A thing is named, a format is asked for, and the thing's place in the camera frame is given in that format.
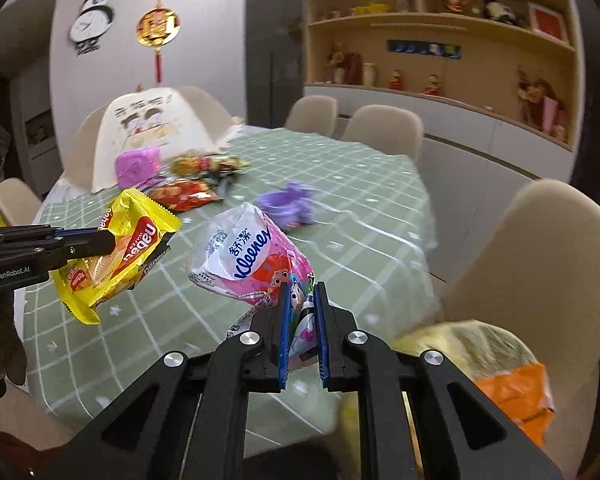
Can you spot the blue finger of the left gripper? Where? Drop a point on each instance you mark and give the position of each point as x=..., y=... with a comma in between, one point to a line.
x=76, y=233

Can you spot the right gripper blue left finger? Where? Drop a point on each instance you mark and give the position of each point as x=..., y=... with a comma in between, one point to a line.
x=283, y=337

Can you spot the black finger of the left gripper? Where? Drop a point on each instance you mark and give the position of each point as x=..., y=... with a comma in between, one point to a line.
x=63, y=250

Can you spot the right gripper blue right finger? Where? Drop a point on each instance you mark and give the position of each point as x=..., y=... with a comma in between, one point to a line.
x=321, y=332

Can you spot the kleenex tissue pack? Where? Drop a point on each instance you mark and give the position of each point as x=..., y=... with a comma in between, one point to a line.
x=242, y=255

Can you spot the yellow wafer packet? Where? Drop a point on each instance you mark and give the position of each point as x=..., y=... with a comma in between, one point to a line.
x=142, y=230

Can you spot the red gold snack packet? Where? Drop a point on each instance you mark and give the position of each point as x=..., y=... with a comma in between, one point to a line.
x=183, y=195

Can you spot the gold candy wrapper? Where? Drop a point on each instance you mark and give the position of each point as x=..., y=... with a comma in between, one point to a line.
x=206, y=164

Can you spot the orange plastic bag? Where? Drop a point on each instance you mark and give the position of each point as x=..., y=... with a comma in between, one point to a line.
x=524, y=395

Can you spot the beige chair left side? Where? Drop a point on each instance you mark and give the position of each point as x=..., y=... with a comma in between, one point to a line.
x=18, y=203

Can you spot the green checked tablecloth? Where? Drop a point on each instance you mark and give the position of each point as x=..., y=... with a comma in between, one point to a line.
x=368, y=242

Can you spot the pink square toy box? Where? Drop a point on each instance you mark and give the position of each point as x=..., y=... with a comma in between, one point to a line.
x=137, y=166

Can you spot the purple toy carriage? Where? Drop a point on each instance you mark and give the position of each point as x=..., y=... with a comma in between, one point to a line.
x=289, y=207

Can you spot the cream folding food cover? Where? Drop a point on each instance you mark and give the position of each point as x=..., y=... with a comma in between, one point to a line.
x=178, y=121

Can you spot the beige chair far left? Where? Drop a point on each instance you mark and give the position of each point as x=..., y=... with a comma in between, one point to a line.
x=313, y=114

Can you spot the wooden shelf cabinet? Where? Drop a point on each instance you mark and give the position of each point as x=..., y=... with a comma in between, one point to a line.
x=498, y=91

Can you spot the panda bottle figurine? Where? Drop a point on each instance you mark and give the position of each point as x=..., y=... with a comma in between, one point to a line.
x=499, y=12

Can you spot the red framed picture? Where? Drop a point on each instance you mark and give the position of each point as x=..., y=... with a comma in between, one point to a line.
x=547, y=22

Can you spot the panda wall clock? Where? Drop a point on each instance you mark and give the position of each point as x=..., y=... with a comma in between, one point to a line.
x=93, y=21

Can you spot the red gold wall ornament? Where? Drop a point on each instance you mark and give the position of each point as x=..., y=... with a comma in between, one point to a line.
x=156, y=28

